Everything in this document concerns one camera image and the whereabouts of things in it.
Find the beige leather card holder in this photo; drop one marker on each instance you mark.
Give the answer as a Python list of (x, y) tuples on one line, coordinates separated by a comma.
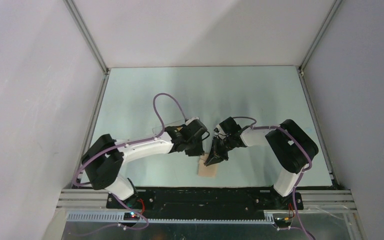
[(206, 171)]

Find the grey slotted cable duct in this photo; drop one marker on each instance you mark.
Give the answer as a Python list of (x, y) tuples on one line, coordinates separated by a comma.
[(123, 217)]

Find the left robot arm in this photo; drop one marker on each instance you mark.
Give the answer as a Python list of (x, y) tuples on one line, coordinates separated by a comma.
[(104, 159)]

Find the aluminium frame post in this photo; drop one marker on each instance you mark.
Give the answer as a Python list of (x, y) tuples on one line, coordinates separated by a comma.
[(332, 12), (86, 34)]

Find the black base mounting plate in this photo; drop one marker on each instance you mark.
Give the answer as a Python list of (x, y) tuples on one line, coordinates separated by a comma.
[(212, 203)]

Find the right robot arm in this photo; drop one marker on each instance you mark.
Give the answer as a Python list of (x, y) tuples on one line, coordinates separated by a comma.
[(293, 148)]

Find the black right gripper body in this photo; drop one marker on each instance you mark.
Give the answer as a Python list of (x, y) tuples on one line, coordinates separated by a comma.
[(220, 148)]

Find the right aluminium frame post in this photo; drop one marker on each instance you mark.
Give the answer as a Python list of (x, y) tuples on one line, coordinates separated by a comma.
[(332, 12)]

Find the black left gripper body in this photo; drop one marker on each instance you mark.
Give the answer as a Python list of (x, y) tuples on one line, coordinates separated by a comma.
[(195, 148)]

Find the left aluminium frame post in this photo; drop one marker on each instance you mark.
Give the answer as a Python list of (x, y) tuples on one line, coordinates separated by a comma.
[(86, 34)]

